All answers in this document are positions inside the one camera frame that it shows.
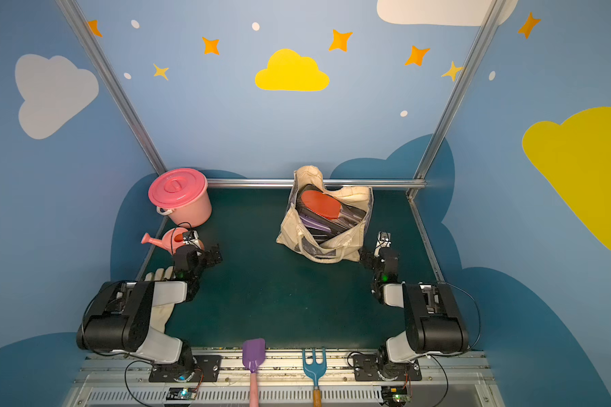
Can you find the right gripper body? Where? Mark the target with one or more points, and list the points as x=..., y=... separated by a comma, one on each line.
x=369, y=256

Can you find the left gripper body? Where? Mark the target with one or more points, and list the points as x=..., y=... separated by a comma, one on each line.
x=210, y=256

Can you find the cream canvas tote bag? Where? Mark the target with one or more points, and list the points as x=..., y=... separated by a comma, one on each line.
x=346, y=246

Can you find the clear-packaged red paddle set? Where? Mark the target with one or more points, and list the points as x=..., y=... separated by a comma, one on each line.
x=324, y=216

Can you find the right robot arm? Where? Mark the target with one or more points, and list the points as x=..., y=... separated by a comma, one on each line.
x=433, y=323

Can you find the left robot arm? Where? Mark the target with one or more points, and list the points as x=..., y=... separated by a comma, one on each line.
x=119, y=318

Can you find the pink watering can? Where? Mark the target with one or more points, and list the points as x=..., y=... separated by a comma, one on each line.
x=171, y=241

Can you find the pink bucket with lid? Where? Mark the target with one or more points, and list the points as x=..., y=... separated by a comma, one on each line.
x=182, y=195

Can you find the purple toy shovel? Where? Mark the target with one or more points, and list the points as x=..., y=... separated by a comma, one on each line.
x=254, y=355

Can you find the teal toy rake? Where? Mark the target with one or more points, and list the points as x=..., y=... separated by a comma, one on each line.
x=315, y=370

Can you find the left circuit board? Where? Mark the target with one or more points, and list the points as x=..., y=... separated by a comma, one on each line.
x=182, y=394

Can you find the circuit board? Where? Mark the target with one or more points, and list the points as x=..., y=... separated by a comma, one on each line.
x=182, y=394
x=394, y=396

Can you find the right circuit board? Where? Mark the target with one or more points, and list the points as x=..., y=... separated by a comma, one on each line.
x=394, y=396

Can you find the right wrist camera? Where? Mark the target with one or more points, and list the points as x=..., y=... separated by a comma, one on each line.
x=383, y=240

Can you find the aluminium back rail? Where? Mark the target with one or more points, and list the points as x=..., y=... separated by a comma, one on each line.
x=327, y=183

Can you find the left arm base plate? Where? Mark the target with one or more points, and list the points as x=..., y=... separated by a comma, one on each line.
x=204, y=368

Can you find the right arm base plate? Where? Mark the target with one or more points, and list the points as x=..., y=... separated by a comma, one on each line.
x=378, y=368

